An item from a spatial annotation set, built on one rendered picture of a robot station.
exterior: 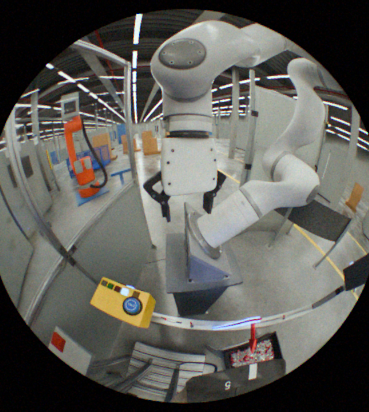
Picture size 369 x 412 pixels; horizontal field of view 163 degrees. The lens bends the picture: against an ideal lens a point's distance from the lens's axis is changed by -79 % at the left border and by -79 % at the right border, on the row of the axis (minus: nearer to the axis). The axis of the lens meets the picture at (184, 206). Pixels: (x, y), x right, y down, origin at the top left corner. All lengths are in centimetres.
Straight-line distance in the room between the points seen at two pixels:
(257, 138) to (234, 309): 182
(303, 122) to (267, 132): 120
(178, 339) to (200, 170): 138
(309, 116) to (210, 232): 46
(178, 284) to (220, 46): 59
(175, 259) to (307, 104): 72
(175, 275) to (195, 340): 99
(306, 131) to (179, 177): 38
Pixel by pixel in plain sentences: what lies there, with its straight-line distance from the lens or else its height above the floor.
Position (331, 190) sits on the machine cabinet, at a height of 44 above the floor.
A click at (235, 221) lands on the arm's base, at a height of 118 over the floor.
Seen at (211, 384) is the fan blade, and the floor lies 118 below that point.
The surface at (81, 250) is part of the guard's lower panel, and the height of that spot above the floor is 92.
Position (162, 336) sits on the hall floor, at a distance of 143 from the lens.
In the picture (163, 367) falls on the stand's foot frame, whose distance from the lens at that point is 140.
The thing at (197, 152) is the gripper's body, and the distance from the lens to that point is 21.
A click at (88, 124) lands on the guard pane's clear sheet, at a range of 81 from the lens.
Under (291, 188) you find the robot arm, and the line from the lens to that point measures 38.
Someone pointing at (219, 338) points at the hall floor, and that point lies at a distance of 146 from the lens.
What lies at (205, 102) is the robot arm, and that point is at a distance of 21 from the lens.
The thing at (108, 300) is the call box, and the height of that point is 107.
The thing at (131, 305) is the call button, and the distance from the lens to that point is 36.
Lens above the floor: 141
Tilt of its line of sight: 35 degrees down
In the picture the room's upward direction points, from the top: straight up
